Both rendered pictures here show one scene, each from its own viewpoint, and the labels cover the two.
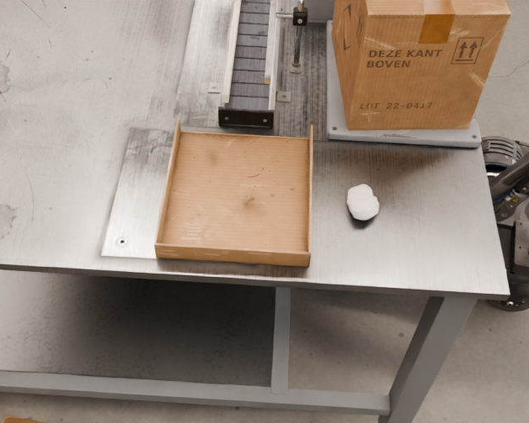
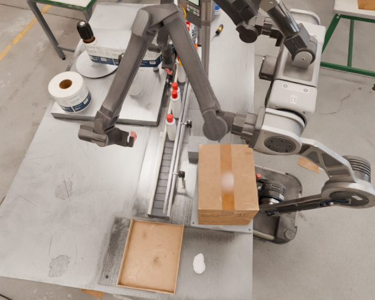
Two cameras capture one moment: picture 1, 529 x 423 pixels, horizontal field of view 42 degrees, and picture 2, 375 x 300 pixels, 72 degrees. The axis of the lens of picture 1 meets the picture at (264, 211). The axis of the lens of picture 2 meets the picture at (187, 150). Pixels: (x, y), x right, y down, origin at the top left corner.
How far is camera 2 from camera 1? 0.77 m
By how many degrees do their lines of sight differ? 11
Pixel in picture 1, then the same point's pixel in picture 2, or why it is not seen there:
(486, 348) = (265, 258)
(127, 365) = not seen: hidden behind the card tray
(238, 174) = (153, 244)
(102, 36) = (109, 165)
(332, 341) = not seen: hidden behind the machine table
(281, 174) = (170, 244)
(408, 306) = not seen: hidden behind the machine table
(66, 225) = (87, 266)
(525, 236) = (283, 223)
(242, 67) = (159, 191)
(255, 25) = (167, 167)
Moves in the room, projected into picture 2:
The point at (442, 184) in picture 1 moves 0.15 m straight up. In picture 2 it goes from (233, 252) to (237, 247)
